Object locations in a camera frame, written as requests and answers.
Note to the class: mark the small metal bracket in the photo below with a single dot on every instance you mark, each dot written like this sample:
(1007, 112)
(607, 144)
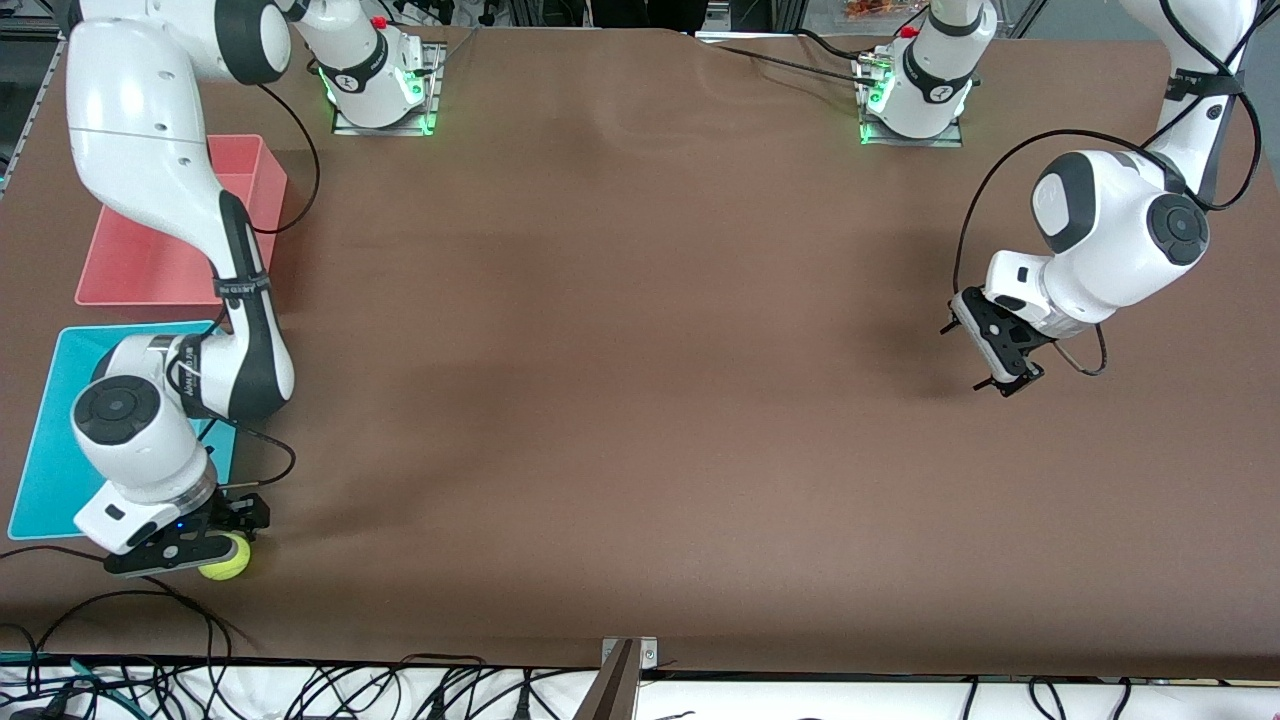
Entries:
(648, 652)

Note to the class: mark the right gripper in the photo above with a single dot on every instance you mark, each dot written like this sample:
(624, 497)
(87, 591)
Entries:
(236, 511)

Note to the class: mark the dark clothed person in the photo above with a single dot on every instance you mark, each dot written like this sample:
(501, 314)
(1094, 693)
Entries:
(650, 10)

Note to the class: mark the yellow-green tennis ball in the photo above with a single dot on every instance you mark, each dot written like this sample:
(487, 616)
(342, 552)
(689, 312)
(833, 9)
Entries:
(232, 565)

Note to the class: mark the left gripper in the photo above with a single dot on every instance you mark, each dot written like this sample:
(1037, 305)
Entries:
(1021, 382)

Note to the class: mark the orange packet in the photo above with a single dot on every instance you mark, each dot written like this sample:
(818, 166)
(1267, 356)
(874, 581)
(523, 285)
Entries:
(870, 8)

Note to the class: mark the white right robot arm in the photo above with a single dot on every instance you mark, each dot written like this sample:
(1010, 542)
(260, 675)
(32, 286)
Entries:
(140, 130)

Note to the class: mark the metal base plate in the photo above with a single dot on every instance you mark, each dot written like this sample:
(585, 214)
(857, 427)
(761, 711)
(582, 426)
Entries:
(385, 131)
(950, 142)

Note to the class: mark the grey metal pole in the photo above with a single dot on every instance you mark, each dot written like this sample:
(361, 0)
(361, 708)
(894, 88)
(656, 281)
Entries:
(612, 690)

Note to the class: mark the blue plastic bin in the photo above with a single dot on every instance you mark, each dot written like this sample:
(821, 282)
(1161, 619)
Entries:
(50, 450)

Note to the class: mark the pink plastic bin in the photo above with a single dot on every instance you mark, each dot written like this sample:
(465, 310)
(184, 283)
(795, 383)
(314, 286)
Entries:
(130, 270)

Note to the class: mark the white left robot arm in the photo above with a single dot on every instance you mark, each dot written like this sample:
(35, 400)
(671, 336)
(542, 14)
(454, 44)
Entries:
(1100, 230)

